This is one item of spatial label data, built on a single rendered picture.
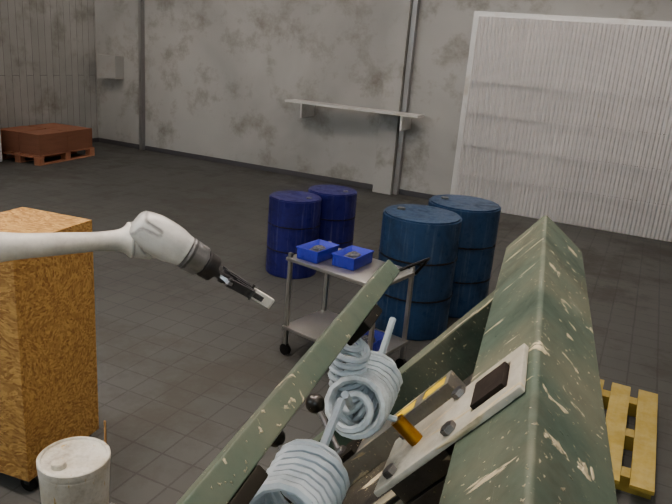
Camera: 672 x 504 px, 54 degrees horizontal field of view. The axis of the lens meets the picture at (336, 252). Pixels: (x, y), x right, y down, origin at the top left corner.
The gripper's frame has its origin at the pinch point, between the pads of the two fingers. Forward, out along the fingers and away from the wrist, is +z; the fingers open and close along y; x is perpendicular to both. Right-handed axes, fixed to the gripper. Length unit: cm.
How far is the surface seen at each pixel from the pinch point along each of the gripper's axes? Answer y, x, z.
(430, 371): -68, -18, 12
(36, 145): 939, 163, -80
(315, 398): -71, -3, -8
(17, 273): 117, 68, -50
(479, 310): -72, -34, 9
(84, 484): 79, 122, 16
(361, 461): -83, -1, 0
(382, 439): -85, -7, -1
